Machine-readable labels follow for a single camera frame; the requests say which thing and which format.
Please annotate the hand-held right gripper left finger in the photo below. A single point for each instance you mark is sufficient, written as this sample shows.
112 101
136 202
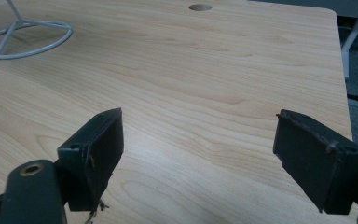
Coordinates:
99 158

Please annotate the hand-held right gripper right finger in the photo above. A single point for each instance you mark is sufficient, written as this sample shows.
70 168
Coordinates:
313 161

